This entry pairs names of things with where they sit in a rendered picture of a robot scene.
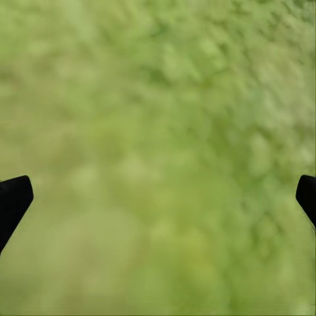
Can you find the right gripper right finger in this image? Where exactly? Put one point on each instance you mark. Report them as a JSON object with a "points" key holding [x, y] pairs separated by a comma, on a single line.
{"points": [[306, 196]]}

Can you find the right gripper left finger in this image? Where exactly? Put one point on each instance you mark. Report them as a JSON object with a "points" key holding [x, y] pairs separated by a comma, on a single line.
{"points": [[15, 197]]}

